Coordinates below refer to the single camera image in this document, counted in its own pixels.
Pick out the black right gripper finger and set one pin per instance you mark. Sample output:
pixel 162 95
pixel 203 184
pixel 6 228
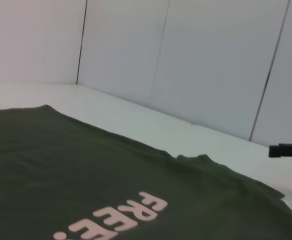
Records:
pixel 288 151

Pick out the dark green printed t-shirt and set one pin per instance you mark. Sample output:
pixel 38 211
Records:
pixel 61 162

